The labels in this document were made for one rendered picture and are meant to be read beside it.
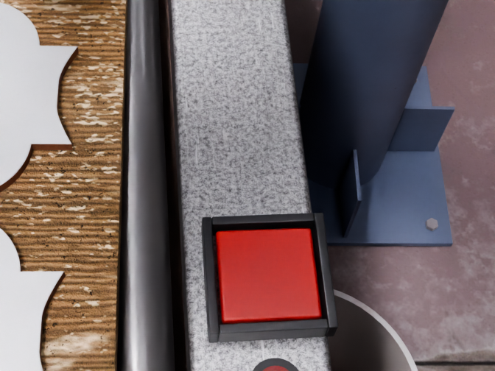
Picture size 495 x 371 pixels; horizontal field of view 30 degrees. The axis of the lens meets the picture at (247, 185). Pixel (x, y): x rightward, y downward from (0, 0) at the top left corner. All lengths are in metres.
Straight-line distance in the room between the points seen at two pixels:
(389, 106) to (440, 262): 0.33
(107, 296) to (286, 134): 0.17
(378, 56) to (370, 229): 0.41
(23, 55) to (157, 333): 0.20
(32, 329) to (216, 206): 0.14
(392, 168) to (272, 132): 1.08
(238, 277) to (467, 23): 1.44
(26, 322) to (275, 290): 0.15
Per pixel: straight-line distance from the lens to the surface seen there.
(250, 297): 0.55
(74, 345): 0.54
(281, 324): 0.55
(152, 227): 0.58
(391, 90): 1.40
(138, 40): 0.66
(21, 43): 0.63
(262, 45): 0.66
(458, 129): 1.79
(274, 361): 0.56
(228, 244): 0.57
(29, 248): 0.56
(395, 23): 1.27
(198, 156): 0.61
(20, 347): 0.53
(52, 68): 0.62
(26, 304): 0.54
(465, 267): 1.65
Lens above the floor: 1.44
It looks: 61 degrees down
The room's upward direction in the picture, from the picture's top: 9 degrees clockwise
